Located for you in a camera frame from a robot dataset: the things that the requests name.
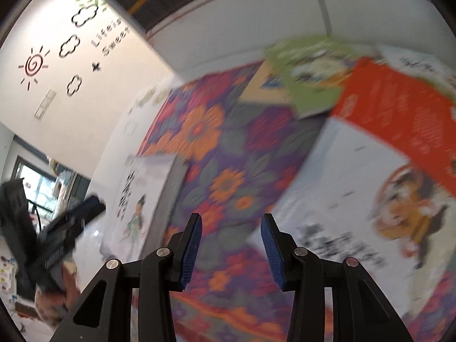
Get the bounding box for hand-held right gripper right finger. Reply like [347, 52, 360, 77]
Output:
[261, 213, 416, 342]

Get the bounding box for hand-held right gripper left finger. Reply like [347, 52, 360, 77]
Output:
[50, 213, 203, 342]

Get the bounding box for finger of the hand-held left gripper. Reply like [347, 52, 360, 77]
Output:
[53, 195, 102, 228]
[39, 203, 107, 253]

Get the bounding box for tall stack of books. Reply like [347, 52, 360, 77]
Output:
[103, 154, 189, 260]

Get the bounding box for white emperor cartoon book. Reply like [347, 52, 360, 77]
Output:
[249, 116, 456, 321]

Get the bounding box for tan illustrated book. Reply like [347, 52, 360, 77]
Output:
[238, 60, 296, 115]

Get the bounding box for person's left hand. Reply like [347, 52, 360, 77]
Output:
[36, 262, 81, 326]

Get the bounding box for floral purple blanket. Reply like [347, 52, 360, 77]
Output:
[130, 62, 456, 342]

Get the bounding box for small black cloud decal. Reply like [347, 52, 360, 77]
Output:
[66, 76, 82, 97]

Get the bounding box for medium black cloud decal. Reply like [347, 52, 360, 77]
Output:
[59, 35, 81, 58]

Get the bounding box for light green illustrated book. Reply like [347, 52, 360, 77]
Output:
[265, 36, 378, 120]

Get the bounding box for orange cover book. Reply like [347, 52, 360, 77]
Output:
[329, 57, 456, 198]

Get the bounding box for large black cloud decal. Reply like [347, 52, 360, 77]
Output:
[71, 5, 99, 27]

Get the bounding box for white bookcase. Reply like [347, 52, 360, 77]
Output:
[107, 0, 453, 75]

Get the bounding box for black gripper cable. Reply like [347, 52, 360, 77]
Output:
[32, 203, 45, 232]

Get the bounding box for colourful wall cards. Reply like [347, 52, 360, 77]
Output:
[0, 256, 13, 293]

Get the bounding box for red sun wall decal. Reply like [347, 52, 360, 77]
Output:
[19, 47, 50, 89]

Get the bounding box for black wall lettering decal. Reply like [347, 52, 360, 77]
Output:
[91, 16, 131, 58]

